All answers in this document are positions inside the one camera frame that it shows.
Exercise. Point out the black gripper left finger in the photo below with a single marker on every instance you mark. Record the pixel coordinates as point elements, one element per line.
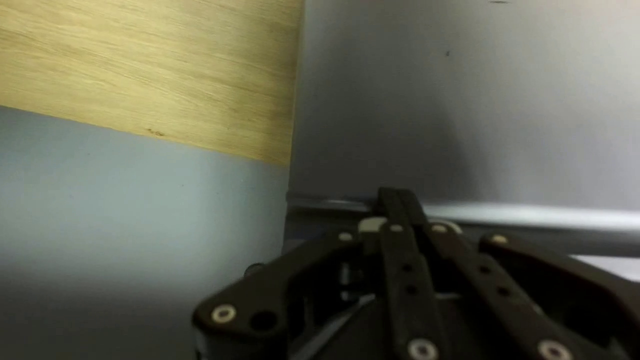
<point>401,286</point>

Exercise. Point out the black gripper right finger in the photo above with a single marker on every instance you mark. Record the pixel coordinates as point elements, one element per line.
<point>506,292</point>

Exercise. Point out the grey small cabinet bottom drawer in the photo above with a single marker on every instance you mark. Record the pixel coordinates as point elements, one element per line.
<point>481,101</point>

